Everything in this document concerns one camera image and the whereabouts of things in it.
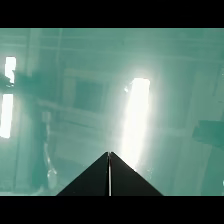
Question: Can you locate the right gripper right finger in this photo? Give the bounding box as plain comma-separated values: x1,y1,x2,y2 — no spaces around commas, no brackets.
109,151,164,197

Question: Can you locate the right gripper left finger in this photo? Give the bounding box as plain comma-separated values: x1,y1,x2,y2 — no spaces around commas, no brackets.
56,151,110,197

